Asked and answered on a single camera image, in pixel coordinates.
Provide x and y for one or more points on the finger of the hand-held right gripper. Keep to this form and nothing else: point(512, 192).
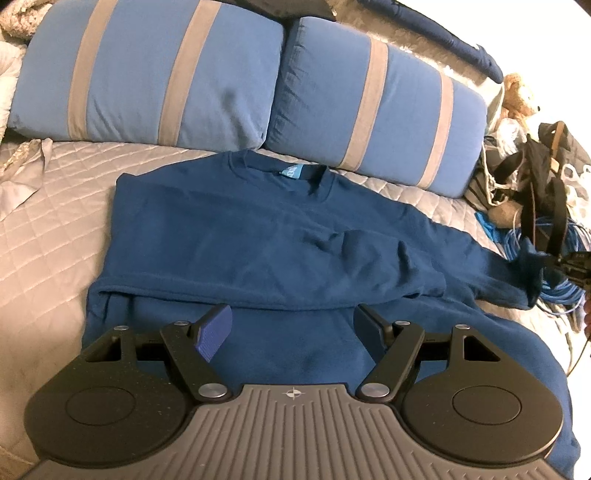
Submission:
point(559, 266)

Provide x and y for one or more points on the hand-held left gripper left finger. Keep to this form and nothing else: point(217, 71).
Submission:
point(213, 333)

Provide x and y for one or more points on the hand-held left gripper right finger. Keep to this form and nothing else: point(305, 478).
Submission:
point(369, 324)

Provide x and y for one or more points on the dark blue sweatshirt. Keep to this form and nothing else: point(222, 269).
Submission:
point(277, 240)

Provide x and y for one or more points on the white plastic bag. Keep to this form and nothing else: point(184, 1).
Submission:
point(579, 182)

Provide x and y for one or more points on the beige teddy bear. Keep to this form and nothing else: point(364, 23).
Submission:
point(517, 99)

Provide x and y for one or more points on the blue grey-striped pillow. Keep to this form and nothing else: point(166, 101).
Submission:
point(138, 69)
point(332, 106)

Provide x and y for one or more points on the grey satin cloth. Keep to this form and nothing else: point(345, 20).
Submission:
point(18, 194)

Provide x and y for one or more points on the navy blue blanket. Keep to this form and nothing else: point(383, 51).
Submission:
point(461, 41)

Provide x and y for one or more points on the white duvet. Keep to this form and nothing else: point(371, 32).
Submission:
point(9, 78)

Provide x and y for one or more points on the dark cloth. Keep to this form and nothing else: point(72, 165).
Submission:
point(286, 8)

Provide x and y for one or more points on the beige fuzzy blanket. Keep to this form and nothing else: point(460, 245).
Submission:
point(18, 18)

